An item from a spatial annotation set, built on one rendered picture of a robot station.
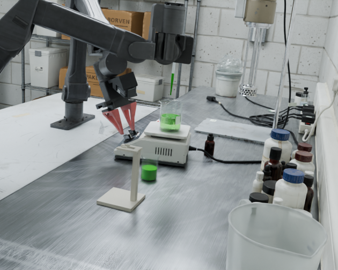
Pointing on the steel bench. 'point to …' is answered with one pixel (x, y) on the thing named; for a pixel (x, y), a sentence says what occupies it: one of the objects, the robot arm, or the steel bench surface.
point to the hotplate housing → (161, 149)
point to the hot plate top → (153, 129)
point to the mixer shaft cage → (245, 90)
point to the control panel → (133, 138)
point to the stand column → (285, 63)
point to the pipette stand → (127, 205)
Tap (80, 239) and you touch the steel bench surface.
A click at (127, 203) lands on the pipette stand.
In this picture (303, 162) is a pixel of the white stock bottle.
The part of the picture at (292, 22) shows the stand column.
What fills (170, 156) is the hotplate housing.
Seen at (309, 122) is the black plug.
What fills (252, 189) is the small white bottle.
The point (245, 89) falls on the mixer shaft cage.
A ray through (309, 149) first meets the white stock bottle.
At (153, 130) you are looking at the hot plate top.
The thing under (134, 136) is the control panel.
